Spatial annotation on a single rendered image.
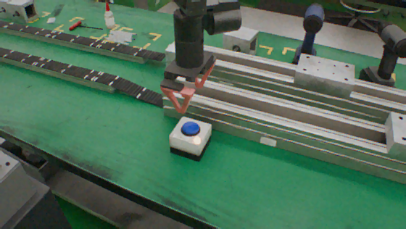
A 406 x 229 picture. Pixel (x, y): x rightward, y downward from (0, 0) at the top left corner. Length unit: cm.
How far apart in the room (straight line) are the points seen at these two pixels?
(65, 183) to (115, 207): 29
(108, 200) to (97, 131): 59
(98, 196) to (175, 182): 75
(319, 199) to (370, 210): 11
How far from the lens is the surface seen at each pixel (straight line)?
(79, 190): 148
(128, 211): 136
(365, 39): 294
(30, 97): 109
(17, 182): 73
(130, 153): 79
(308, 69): 90
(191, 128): 73
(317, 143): 77
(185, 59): 59
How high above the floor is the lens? 136
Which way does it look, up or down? 40 degrees down
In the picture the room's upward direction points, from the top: straight up
